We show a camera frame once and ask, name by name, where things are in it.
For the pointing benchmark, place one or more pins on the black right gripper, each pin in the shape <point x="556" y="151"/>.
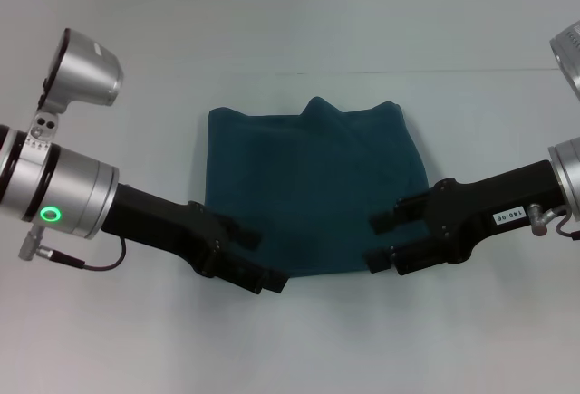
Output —
<point x="485" y="222"/>

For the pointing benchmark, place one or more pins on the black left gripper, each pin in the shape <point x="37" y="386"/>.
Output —
<point x="163" y="226"/>

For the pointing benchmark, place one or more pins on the blue t-shirt with white print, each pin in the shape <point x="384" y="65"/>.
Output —
<point x="312" y="185"/>

